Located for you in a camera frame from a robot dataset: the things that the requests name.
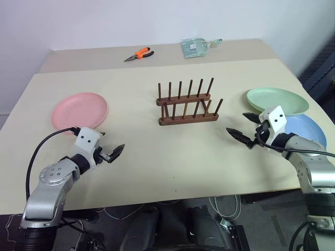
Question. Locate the black metal bracket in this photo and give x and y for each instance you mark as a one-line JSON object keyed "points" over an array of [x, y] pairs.
{"points": [[239, 238]]}

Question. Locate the dark ribbed panel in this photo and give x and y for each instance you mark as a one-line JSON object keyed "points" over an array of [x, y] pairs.
{"points": [[324, 68]]}

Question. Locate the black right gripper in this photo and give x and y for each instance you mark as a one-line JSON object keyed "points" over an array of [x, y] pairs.
{"points": [[263, 133]]}

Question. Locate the pink plate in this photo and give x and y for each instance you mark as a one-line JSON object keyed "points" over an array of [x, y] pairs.
{"points": [[78, 111]]}

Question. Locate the green plate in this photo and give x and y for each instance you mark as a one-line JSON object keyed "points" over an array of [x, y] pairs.
{"points": [[274, 99]]}

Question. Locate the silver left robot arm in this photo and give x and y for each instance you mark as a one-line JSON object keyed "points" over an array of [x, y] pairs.
{"points": [[47, 193]]}

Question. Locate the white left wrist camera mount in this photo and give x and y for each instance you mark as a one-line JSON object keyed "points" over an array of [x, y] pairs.
{"points": [[86, 138]]}

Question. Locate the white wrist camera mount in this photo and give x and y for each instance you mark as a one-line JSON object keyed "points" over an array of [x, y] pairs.
{"points": [[86, 138], [276, 119]]}

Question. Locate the blue plate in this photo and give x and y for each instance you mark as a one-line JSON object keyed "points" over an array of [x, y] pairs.
{"points": [[306, 129]]}

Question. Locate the wooden dish rack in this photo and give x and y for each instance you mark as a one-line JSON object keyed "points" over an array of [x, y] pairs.
{"points": [[188, 120]]}

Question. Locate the dark rounded shape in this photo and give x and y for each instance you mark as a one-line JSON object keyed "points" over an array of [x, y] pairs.
{"points": [[141, 230], [206, 230]]}

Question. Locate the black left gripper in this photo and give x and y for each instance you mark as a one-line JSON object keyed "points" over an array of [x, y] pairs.
{"points": [[98, 155]]}

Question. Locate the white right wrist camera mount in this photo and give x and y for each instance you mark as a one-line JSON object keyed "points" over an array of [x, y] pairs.
{"points": [[276, 119]]}

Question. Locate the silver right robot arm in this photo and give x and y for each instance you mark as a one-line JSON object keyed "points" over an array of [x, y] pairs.
{"points": [[316, 172]]}

